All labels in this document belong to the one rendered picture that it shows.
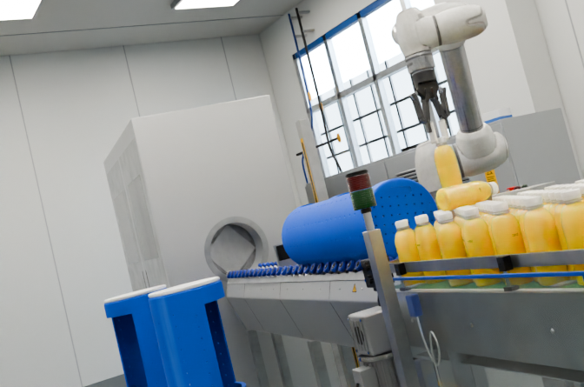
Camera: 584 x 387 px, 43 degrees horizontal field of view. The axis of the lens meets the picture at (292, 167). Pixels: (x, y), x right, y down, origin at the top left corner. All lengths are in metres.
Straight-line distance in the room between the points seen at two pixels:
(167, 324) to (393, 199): 0.94
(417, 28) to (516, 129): 1.91
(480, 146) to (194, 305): 1.35
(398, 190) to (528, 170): 1.79
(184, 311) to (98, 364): 4.77
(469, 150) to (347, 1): 4.24
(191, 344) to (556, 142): 2.56
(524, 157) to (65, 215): 4.65
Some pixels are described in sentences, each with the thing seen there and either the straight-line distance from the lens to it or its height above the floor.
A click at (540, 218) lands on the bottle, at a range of 1.71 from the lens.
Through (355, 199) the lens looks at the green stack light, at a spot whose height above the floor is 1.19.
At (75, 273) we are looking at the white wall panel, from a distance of 7.40.
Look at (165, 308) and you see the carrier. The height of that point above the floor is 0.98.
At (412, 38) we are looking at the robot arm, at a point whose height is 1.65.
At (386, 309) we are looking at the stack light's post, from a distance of 1.97.
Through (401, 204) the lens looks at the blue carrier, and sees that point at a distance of 2.54.
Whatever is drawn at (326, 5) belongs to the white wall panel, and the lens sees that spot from 7.51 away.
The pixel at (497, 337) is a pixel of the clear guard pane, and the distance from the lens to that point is 1.78.
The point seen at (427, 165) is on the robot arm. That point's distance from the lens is 3.18.
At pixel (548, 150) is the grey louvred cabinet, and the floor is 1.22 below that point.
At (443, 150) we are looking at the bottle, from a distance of 2.40.
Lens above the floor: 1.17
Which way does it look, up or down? 4 degrees up
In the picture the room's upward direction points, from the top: 14 degrees counter-clockwise
